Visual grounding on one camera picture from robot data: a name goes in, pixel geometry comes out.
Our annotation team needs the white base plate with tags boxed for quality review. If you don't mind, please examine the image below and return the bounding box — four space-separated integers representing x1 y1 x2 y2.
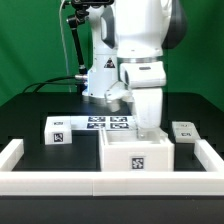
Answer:
71 115 136 130

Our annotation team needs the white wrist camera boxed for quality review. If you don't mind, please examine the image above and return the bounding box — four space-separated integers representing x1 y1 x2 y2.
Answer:
105 81 133 112

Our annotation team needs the black cable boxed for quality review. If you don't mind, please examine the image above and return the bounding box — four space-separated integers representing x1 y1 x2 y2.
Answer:
22 75 88 94

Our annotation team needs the white cabinet top block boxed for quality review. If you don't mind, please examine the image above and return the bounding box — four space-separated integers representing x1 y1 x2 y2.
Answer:
44 116 72 145

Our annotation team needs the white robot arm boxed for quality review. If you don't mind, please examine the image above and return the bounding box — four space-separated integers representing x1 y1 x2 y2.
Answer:
82 0 187 140

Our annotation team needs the white u-shaped boundary frame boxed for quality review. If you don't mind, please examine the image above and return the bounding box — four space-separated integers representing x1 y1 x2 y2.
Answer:
0 139 224 196

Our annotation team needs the white cable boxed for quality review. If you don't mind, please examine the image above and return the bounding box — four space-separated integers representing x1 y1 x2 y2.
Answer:
58 0 73 94

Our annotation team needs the white cabinet body box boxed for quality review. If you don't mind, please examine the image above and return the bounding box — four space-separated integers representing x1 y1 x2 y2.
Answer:
99 128 174 172

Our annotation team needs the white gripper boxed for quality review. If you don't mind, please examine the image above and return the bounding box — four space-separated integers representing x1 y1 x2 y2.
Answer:
132 88 163 139

